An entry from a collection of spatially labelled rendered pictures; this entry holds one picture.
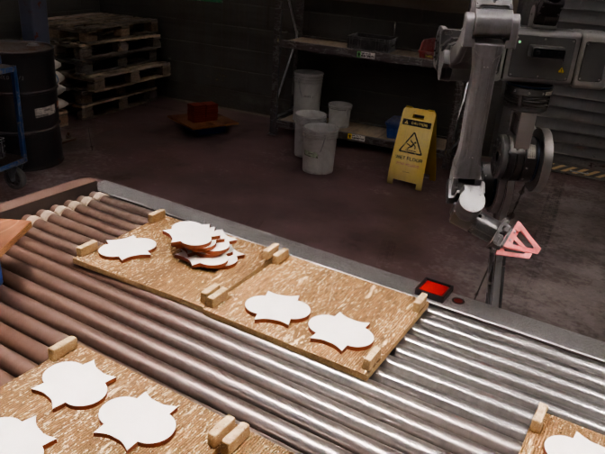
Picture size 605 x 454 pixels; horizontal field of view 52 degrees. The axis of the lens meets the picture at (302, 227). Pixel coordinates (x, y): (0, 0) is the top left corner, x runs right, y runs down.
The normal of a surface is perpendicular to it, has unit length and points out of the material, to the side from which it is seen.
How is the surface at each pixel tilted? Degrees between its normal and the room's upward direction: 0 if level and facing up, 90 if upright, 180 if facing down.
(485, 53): 97
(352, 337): 0
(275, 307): 0
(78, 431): 0
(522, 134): 90
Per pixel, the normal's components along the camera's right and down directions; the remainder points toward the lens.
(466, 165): -0.09, 0.51
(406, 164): -0.47, 0.12
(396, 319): 0.07, -0.91
